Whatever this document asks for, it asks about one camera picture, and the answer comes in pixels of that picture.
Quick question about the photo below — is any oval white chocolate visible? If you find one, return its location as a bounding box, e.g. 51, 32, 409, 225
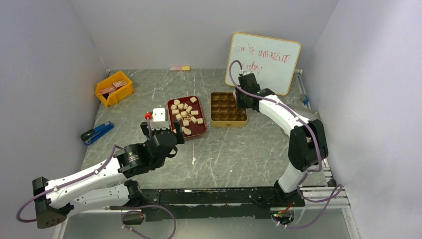
183, 127, 192, 135

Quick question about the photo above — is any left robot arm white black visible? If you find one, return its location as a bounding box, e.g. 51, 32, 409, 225
32, 120, 185, 229

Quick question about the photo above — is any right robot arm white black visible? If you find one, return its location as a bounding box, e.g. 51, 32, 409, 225
235, 72, 328, 207

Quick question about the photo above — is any gold chocolate box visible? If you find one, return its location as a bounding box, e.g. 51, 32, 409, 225
210, 92, 248, 127

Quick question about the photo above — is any red rectangular tray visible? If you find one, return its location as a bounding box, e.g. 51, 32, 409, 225
167, 96, 207, 137

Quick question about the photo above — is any yellow pink eraser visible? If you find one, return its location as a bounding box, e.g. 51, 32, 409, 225
170, 66, 191, 71

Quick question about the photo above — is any silver box lid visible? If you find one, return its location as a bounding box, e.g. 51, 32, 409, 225
295, 108, 321, 120

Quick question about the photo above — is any yellow plastic bin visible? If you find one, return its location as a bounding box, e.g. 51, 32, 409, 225
95, 71, 134, 107

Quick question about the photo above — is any pink box in bin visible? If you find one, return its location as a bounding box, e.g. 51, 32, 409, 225
98, 80, 127, 95

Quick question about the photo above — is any blue black stapler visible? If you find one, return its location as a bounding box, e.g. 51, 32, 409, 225
80, 121, 114, 146

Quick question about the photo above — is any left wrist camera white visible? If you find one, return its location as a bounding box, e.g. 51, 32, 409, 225
144, 108, 170, 130

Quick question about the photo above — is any whiteboard with yellow frame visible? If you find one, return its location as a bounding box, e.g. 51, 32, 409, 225
225, 32, 302, 96

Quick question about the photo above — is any blue clip on rail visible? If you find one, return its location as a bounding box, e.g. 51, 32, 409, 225
301, 93, 309, 106

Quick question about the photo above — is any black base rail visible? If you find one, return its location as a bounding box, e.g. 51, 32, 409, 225
110, 186, 305, 221

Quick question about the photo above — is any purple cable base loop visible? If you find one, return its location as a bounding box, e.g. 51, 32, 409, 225
120, 205, 177, 239

